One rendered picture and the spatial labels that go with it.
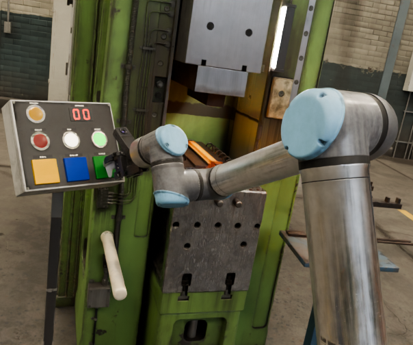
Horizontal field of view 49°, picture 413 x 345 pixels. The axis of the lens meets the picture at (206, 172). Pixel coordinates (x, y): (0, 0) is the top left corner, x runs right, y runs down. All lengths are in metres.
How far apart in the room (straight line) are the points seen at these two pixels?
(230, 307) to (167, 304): 0.28
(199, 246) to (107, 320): 0.58
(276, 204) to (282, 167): 1.11
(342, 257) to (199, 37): 1.13
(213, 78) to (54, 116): 0.59
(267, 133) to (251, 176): 0.90
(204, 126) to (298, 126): 1.52
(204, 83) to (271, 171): 0.73
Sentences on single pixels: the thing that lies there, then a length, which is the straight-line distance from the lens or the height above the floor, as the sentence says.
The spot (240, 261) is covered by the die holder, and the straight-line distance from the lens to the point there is 1.93.
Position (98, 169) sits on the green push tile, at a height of 1.00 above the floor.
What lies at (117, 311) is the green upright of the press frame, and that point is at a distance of 2.15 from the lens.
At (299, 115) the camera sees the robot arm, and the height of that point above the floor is 1.35.
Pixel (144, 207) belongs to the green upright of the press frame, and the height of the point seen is 0.75.
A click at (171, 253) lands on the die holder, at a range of 1.82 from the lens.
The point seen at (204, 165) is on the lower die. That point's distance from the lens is 1.79.
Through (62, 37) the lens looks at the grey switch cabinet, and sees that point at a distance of 7.09.
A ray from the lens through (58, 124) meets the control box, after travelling 1.51.
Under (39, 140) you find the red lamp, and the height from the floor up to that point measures 1.09.
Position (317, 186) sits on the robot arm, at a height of 1.25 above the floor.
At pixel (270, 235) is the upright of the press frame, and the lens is 2.19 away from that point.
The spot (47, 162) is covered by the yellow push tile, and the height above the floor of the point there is 1.03.
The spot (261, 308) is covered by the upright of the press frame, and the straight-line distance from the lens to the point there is 2.38.
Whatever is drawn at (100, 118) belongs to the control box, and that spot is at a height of 1.15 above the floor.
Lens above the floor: 1.44
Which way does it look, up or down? 15 degrees down
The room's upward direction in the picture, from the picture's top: 9 degrees clockwise
